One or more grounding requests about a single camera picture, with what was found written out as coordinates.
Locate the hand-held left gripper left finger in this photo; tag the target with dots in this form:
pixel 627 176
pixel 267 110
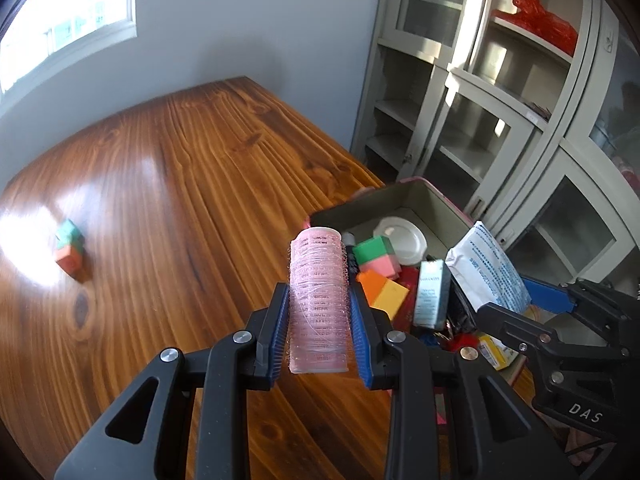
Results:
pixel 280 330

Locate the white round lid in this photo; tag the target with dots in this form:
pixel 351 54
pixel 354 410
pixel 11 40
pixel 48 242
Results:
pixel 400 237

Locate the pink tin box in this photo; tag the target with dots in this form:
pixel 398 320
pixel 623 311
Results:
pixel 400 200

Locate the white wipes pack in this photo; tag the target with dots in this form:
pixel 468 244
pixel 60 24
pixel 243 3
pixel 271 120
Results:
pixel 485 265

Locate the green pink block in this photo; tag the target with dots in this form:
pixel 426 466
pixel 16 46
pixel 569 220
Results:
pixel 375 252

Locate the window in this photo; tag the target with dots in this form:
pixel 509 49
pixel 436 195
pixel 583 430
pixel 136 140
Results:
pixel 65 15

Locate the small white labelled box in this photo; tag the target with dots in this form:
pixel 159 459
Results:
pixel 431 295

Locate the wooden desktop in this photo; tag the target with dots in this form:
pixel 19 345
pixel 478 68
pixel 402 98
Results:
pixel 175 185

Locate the red dotted box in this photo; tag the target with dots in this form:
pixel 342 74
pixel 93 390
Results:
pixel 409 305

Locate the red plastic bag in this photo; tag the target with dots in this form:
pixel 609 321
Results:
pixel 545 22

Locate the orange yellow block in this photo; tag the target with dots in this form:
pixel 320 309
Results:
pixel 387 295

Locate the small yellow box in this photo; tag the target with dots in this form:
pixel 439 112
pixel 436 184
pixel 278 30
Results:
pixel 492 352

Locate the person's right hand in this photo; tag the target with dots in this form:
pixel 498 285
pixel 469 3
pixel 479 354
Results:
pixel 590 455

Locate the green orange building block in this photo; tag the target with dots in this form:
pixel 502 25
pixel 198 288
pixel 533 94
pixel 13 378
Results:
pixel 69 252

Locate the long black box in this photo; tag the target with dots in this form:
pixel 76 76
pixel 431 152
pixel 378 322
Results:
pixel 461 312

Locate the pink hair roller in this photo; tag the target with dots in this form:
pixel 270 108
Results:
pixel 317 300

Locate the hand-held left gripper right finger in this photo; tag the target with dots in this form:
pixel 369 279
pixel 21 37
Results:
pixel 361 340

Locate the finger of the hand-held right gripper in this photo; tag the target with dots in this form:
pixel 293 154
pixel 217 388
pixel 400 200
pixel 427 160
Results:
pixel 547 296
pixel 505 322

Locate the grey glass-door cabinet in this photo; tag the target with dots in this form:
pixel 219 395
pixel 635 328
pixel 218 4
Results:
pixel 500 110

